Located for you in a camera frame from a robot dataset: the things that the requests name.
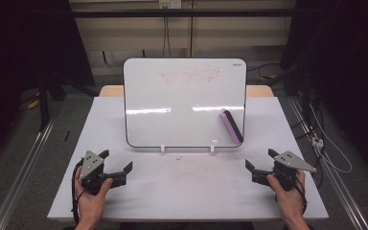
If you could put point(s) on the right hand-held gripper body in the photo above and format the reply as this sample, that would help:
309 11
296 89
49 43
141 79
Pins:
286 172

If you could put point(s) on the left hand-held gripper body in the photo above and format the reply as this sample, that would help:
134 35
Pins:
91 166

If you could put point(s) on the purple and black whiteboard eraser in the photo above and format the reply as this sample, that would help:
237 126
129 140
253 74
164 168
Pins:
232 126

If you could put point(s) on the white whiteboard with black rim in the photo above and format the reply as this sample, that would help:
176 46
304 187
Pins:
172 127

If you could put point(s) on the person's right hand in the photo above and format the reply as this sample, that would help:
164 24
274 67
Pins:
289 201

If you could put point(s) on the person's left hand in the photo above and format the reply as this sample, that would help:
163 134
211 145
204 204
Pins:
91 206

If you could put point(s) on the white whiteboard stand clip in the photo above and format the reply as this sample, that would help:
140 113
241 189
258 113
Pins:
162 149
212 149

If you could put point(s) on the light wooden table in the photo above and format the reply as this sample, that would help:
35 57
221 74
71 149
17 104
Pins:
111 91

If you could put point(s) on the black metal stand leg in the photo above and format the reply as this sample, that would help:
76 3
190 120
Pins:
43 105

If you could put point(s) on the black curtain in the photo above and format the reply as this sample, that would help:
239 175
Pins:
19 48
348 64

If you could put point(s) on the thin yellow vertical pipe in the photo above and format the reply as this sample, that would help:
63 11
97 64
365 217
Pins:
191 28

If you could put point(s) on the black horizontal metal bar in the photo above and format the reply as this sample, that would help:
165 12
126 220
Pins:
185 12

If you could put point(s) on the grey metal floor rail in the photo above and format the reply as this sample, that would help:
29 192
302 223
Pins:
22 172
332 166

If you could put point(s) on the white wall socket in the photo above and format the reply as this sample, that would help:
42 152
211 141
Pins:
170 3

